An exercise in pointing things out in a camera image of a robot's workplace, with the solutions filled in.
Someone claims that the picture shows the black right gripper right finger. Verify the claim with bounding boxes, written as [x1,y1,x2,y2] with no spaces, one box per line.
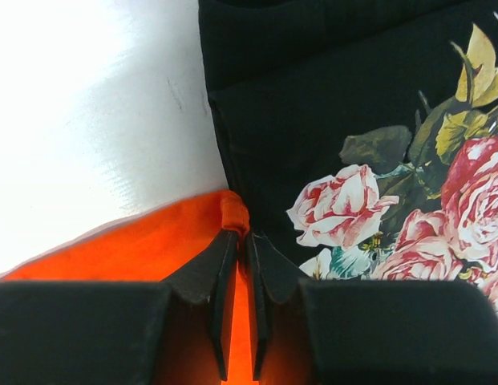
[246,233,498,384]

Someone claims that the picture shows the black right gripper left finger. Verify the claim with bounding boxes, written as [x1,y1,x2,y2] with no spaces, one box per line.
[0,230,239,384]

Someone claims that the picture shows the orange t-shirt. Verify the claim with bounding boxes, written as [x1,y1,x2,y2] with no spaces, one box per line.
[0,188,260,385]

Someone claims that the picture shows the black floral t-shirt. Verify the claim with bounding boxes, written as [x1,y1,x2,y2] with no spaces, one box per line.
[199,1,498,311]

